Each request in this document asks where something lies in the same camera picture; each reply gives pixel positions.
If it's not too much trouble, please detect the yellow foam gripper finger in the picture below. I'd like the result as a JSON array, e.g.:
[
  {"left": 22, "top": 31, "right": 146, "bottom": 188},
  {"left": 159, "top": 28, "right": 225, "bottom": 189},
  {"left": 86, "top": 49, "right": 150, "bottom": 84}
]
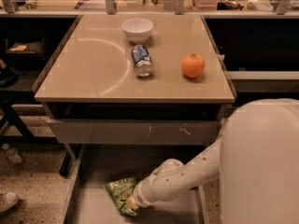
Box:
[{"left": 125, "top": 196, "right": 139, "bottom": 210}]

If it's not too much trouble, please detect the green jalapeno chip bag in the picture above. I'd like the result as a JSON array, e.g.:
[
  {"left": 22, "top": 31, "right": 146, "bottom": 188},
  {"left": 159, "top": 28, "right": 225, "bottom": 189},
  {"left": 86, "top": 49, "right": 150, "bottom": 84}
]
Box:
[{"left": 105, "top": 177, "right": 138, "bottom": 217}]

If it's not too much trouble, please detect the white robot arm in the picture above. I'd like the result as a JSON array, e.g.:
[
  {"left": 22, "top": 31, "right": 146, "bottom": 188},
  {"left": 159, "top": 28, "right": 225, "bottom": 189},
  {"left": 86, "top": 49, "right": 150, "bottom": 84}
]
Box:
[{"left": 126, "top": 99, "right": 299, "bottom": 224}]

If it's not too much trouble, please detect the open middle drawer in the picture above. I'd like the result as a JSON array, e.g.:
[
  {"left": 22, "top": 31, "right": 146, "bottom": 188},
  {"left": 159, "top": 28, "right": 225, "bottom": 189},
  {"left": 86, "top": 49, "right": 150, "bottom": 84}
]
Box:
[{"left": 65, "top": 145, "right": 203, "bottom": 224}]

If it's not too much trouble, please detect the grey drawer cabinet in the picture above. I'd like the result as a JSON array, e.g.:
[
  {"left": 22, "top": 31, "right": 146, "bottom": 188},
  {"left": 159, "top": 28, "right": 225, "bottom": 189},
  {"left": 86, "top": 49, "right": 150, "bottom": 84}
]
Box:
[{"left": 32, "top": 13, "right": 237, "bottom": 168}]

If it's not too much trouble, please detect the white shoe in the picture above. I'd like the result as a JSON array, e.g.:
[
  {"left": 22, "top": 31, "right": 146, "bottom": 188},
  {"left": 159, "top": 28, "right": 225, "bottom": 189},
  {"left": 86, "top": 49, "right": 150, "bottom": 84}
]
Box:
[{"left": 0, "top": 192, "right": 20, "bottom": 213}]

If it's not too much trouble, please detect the clear plastic bottle on floor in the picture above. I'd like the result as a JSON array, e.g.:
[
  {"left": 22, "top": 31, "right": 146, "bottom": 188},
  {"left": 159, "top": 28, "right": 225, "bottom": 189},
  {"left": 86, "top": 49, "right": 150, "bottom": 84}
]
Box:
[{"left": 2, "top": 144, "right": 23, "bottom": 165}]

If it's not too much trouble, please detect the blue soda can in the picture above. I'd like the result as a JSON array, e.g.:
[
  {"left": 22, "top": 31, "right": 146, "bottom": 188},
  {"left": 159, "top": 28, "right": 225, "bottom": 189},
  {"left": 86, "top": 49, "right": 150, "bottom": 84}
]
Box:
[{"left": 131, "top": 44, "right": 153, "bottom": 77}]

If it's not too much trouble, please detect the orange fruit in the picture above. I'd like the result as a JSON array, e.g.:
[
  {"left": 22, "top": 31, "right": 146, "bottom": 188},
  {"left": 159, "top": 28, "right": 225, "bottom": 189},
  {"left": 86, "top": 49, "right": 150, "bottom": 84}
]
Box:
[{"left": 180, "top": 52, "right": 206, "bottom": 78}]

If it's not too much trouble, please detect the white ceramic bowl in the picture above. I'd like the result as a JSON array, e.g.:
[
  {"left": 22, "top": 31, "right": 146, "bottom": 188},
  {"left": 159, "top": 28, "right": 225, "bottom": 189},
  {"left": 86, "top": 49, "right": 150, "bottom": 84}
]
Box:
[{"left": 121, "top": 19, "right": 153, "bottom": 44}]

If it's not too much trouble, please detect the black table leg frame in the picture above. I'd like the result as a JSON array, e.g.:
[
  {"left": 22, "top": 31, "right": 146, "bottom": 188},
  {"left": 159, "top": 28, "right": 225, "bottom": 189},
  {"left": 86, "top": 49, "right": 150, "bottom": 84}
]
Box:
[{"left": 0, "top": 91, "right": 73, "bottom": 177}]

